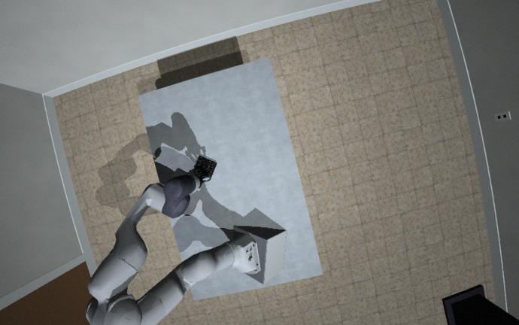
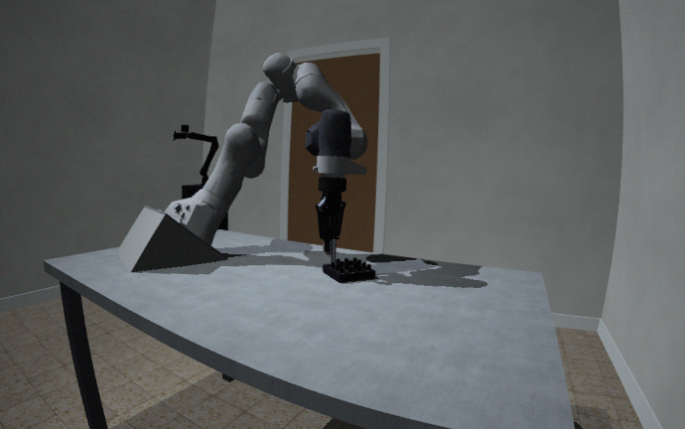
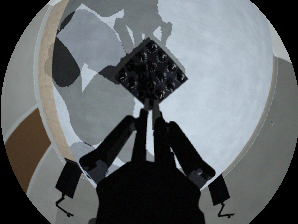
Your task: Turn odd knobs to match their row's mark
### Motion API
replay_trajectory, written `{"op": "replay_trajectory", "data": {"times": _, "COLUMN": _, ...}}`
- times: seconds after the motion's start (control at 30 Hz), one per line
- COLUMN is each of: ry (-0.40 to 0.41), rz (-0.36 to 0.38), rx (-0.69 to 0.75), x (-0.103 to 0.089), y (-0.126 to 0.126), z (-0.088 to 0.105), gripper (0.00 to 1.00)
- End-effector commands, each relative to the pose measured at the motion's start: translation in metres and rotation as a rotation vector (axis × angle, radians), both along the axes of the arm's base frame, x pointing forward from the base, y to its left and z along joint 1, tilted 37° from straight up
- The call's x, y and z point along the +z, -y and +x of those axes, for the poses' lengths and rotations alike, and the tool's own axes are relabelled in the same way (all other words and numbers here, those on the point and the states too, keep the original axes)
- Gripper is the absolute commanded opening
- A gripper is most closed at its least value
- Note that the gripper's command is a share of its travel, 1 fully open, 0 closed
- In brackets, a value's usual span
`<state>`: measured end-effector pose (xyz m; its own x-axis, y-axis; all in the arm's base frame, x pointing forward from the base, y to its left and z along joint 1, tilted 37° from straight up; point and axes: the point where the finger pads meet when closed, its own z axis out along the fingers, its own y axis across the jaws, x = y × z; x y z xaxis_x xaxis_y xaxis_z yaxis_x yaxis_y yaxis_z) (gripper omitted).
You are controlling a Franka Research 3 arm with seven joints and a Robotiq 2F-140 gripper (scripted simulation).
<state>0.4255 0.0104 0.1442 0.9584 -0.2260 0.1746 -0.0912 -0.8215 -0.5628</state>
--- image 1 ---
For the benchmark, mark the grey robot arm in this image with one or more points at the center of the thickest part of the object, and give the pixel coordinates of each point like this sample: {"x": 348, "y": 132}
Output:
{"x": 111, "y": 305}

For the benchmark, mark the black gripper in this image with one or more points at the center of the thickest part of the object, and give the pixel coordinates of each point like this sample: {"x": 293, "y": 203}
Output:
{"x": 203, "y": 179}

